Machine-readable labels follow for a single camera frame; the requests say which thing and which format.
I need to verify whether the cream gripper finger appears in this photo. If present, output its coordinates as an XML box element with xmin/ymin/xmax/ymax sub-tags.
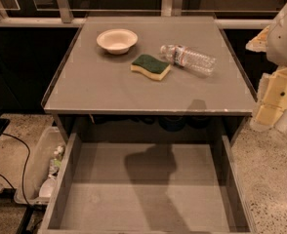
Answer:
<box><xmin>245</xmin><ymin>26</ymin><xmax>269</xmax><ymax>53</ymax></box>
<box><xmin>254</xmin><ymin>66</ymin><xmax>287</xmax><ymax>127</ymax></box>

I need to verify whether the clear plastic water bottle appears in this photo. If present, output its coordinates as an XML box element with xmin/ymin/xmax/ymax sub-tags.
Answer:
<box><xmin>160</xmin><ymin>45</ymin><xmax>216</xmax><ymax>77</ymax></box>

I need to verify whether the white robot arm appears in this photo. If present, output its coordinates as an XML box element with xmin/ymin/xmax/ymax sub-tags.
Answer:
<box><xmin>246</xmin><ymin>3</ymin><xmax>287</xmax><ymax>132</ymax></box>

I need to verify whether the grey cabinet with top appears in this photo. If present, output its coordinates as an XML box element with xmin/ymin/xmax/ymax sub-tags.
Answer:
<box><xmin>42</xmin><ymin>17</ymin><xmax>255</xmax><ymax>137</ymax></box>

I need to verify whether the open grey top drawer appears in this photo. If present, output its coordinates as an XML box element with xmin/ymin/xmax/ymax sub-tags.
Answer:
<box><xmin>39</xmin><ymin>135</ymin><xmax>256</xmax><ymax>234</ymax></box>

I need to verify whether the small bottle in bin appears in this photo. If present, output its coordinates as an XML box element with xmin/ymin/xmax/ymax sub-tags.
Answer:
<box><xmin>48</xmin><ymin>145</ymin><xmax>65</xmax><ymax>176</ymax></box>

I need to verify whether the green yellow sponge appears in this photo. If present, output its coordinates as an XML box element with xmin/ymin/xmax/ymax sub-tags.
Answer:
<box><xmin>131</xmin><ymin>55</ymin><xmax>171</xmax><ymax>81</ymax></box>

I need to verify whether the white bowl in bin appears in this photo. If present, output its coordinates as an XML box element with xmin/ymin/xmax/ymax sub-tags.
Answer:
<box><xmin>39</xmin><ymin>177</ymin><xmax>57</xmax><ymax>198</ymax></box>

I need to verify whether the clear plastic storage bin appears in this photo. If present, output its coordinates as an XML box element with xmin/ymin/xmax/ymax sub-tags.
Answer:
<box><xmin>14</xmin><ymin>127</ymin><xmax>65</xmax><ymax>205</ymax></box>

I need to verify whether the metal railing frame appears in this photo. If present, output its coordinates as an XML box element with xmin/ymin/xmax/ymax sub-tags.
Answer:
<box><xmin>0</xmin><ymin>0</ymin><xmax>287</xmax><ymax>29</ymax></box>

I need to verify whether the black cable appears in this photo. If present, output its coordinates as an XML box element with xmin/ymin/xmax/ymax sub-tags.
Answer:
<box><xmin>0</xmin><ymin>129</ymin><xmax>37</xmax><ymax>208</ymax></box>

